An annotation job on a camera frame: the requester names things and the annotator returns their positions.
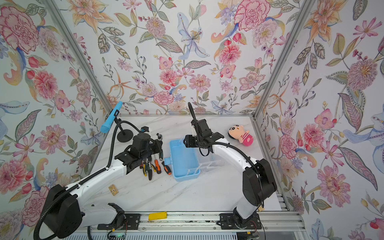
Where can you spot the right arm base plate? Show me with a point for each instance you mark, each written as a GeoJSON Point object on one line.
{"type": "Point", "coordinates": [235, 222]}

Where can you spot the yellow tape label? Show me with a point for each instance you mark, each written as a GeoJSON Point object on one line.
{"type": "Point", "coordinates": [157, 216]}

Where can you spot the cartoon boy plush doll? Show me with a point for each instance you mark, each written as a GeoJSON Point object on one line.
{"type": "Point", "coordinates": [238, 133]}

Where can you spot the aluminium front rail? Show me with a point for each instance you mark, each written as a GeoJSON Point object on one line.
{"type": "Point", "coordinates": [275, 221]}

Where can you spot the black handled wrench tool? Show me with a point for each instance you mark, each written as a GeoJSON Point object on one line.
{"type": "Point", "coordinates": [150, 174]}

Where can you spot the light blue plastic toolbox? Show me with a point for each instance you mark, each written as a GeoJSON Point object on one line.
{"type": "Point", "coordinates": [188, 163]}

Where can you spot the orange black screwdriver right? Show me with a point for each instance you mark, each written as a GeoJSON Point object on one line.
{"type": "Point", "coordinates": [167, 168]}

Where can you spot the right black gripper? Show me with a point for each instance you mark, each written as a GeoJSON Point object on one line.
{"type": "Point", "coordinates": [188, 143]}

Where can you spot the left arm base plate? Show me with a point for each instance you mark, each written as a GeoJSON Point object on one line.
{"type": "Point", "coordinates": [122, 221]}

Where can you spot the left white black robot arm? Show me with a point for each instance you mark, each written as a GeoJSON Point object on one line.
{"type": "Point", "coordinates": [65, 208]}

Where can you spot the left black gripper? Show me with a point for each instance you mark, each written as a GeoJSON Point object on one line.
{"type": "Point", "coordinates": [155, 143]}

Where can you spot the small wooden block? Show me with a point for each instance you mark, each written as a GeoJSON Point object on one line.
{"type": "Point", "coordinates": [114, 191]}

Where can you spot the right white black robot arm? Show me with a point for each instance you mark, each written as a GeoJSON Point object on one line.
{"type": "Point", "coordinates": [258, 182]}

